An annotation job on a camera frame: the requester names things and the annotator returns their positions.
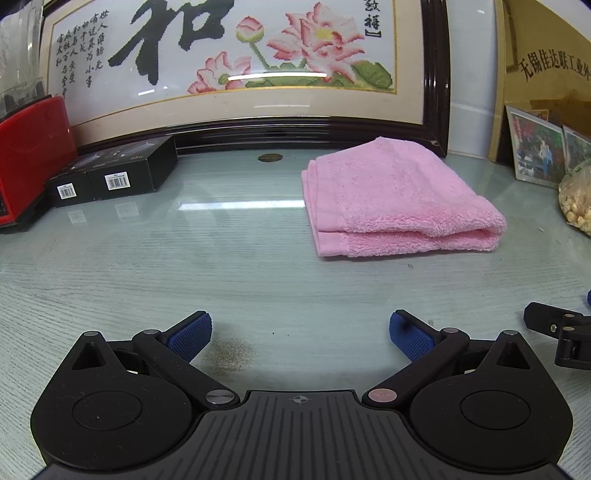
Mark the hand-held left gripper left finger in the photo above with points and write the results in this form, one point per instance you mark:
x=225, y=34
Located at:
x=191, y=336

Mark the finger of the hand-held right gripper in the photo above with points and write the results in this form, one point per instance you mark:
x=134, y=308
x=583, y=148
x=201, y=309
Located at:
x=565, y=330

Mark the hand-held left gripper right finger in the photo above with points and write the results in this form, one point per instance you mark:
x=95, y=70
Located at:
x=411, y=336

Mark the pink towel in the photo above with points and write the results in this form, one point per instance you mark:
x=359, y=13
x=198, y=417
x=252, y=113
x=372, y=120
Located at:
x=397, y=194

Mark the plastic bag of dried mushrooms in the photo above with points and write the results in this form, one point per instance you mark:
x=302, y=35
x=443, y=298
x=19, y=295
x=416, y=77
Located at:
x=577, y=203

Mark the black box with barcode label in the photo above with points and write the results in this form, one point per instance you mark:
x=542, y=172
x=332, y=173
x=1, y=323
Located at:
x=71, y=189
x=134, y=168

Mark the framed landscape photo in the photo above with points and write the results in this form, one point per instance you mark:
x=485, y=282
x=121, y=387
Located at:
x=578, y=150

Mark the framed photo of two people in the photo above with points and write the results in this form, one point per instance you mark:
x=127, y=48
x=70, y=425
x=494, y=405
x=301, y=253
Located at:
x=538, y=147

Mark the round brass table cap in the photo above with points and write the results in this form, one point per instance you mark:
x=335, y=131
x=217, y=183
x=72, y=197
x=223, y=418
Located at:
x=270, y=158

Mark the red blender base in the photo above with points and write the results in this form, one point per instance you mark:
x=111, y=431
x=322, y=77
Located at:
x=32, y=157

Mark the framed lotus cross-stitch picture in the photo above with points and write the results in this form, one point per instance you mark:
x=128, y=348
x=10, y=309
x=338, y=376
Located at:
x=258, y=60

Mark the clear blender jug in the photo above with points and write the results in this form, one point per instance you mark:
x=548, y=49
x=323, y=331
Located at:
x=21, y=50

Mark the gold wall plaque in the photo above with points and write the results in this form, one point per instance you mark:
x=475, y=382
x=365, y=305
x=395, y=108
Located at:
x=540, y=41

